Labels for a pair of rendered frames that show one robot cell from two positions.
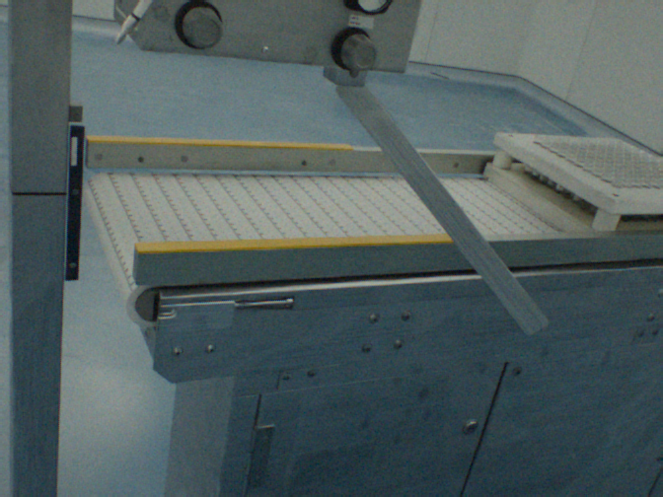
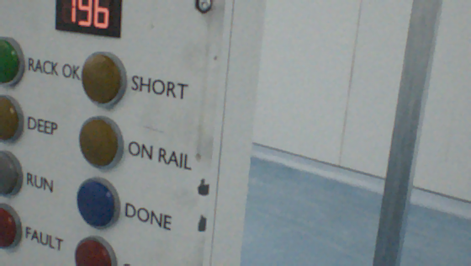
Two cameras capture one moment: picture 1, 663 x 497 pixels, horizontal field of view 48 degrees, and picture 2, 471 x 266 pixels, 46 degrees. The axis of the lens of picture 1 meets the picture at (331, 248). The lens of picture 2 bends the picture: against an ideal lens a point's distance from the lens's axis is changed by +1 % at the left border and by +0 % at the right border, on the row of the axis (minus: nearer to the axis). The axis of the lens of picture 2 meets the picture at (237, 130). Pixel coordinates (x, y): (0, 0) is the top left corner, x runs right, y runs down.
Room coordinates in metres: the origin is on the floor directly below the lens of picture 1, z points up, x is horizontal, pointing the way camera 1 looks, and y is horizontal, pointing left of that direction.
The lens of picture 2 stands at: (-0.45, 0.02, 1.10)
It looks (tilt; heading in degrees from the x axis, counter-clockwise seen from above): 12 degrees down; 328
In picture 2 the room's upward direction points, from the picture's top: 5 degrees clockwise
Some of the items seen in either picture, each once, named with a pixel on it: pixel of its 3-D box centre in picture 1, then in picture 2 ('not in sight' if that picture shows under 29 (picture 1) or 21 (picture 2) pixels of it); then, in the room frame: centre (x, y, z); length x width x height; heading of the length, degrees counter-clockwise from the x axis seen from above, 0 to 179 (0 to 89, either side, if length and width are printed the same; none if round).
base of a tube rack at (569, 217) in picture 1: (603, 203); not in sight; (1.01, -0.36, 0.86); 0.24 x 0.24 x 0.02; 29
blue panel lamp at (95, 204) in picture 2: not in sight; (95, 204); (-0.15, -0.08, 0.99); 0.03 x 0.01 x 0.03; 30
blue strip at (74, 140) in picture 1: (74, 206); not in sight; (0.79, 0.31, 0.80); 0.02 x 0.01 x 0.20; 120
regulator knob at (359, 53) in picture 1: (359, 46); not in sight; (0.58, 0.01, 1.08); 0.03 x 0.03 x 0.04; 30
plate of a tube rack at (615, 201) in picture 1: (615, 171); not in sight; (1.01, -0.36, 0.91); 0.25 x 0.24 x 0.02; 29
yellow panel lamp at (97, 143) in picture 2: not in sight; (98, 142); (-0.15, -0.08, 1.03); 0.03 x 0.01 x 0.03; 30
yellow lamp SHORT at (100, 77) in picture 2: not in sight; (101, 78); (-0.15, -0.08, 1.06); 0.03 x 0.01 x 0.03; 30
